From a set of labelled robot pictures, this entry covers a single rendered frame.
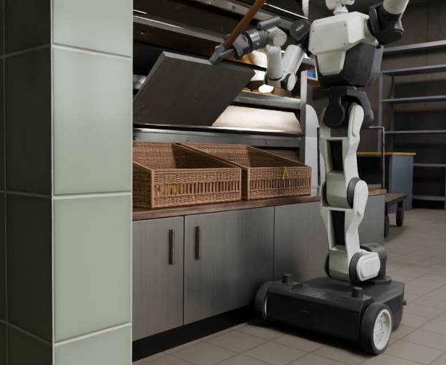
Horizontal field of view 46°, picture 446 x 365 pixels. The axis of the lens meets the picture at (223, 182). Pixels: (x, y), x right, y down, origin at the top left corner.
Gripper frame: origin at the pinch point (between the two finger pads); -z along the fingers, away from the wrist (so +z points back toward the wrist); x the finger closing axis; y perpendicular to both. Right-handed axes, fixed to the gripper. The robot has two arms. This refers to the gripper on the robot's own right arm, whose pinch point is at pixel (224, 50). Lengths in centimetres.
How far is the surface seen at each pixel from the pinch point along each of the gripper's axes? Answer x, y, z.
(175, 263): -62, -38, -51
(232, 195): -39, -51, -11
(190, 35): 42, -35, 7
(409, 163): 66, -480, 399
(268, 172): -32, -60, 14
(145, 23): 42.7, -17.8, -16.5
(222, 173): -32, -41, -14
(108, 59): -87, 119, -74
